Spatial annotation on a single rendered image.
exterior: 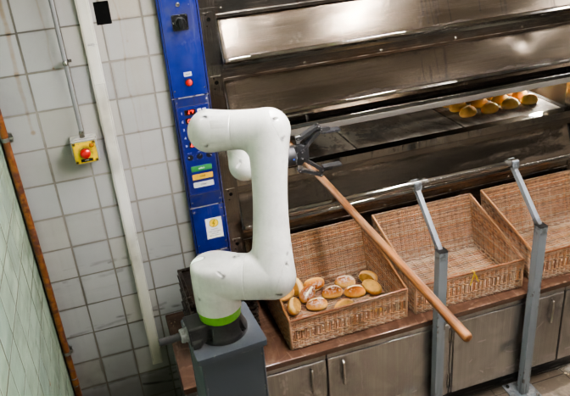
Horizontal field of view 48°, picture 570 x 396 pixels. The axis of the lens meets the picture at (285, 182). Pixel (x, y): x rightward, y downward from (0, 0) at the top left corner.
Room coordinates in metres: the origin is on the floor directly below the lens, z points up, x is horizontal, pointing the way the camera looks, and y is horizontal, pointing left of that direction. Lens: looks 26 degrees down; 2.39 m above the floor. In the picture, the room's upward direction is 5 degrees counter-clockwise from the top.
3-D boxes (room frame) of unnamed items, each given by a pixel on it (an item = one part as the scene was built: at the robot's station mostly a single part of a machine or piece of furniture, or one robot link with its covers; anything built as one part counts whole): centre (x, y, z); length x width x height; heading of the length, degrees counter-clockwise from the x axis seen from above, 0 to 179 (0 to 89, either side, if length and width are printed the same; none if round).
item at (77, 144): (2.38, 0.78, 1.46); 0.10 x 0.07 x 0.10; 106
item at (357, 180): (2.83, -0.65, 1.02); 1.79 x 0.11 x 0.19; 106
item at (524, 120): (2.85, -0.64, 1.16); 1.80 x 0.06 x 0.04; 106
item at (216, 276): (1.51, 0.21, 1.36); 0.16 x 0.13 x 0.19; 83
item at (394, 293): (2.41, -0.16, 0.72); 0.56 x 0.49 x 0.28; 107
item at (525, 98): (3.41, -1.09, 1.21); 0.61 x 0.48 x 0.06; 16
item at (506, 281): (2.58, -0.73, 0.72); 0.56 x 0.49 x 0.28; 105
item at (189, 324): (1.49, 0.27, 1.23); 0.26 x 0.15 x 0.06; 110
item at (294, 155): (2.08, -0.05, 1.49); 0.09 x 0.07 x 0.08; 106
